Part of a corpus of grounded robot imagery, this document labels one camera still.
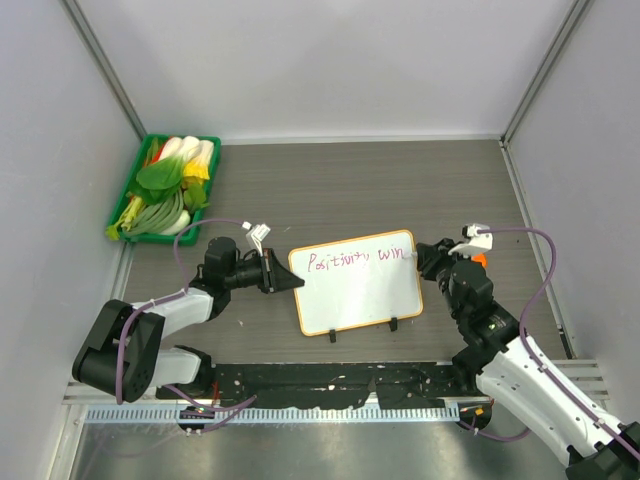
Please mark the green leafy bok choy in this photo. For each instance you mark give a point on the green leafy bok choy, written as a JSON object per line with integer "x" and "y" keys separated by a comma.
{"x": 157, "y": 182}

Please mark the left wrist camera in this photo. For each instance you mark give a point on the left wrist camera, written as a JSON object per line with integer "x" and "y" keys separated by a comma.
{"x": 255, "y": 235}

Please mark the white radish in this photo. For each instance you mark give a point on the white radish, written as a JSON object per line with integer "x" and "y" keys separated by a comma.
{"x": 182, "y": 221}

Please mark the green long beans bundle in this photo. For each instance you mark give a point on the green long beans bundle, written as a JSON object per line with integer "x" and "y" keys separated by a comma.
{"x": 153, "y": 219}

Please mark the yellow framed whiteboard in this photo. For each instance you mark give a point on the yellow framed whiteboard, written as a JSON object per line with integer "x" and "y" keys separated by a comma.
{"x": 357, "y": 282}

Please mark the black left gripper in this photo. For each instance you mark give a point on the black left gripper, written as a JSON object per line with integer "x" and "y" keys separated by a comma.
{"x": 274, "y": 277}

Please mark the orange round toy fruit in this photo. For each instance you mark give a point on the orange round toy fruit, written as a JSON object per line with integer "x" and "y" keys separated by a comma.
{"x": 481, "y": 259}

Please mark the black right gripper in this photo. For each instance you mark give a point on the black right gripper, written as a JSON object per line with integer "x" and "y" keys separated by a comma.
{"x": 429, "y": 256}

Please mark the green plastic crate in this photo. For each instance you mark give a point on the green plastic crate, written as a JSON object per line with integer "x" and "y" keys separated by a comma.
{"x": 196, "y": 198}

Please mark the yellow flower vegetable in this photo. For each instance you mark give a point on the yellow flower vegetable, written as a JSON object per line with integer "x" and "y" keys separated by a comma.
{"x": 196, "y": 172}

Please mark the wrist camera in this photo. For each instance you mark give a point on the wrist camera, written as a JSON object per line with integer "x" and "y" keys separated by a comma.
{"x": 255, "y": 235}
{"x": 478, "y": 240}

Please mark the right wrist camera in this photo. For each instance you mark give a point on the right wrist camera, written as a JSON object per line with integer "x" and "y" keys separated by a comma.
{"x": 478, "y": 240}

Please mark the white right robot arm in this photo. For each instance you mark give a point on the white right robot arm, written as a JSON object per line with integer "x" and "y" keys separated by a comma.
{"x": 503, "y": 362}

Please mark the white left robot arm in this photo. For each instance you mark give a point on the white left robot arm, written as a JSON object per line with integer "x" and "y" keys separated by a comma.
{"x": 122, "y": 354}

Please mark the slotted cable duct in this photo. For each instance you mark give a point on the slotted cable duct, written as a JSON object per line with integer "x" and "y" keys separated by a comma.
{"x": 187, "y": 414}

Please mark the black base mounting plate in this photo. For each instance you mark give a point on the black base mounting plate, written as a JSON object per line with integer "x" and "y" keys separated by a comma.
{"x": 332, "y": 386}

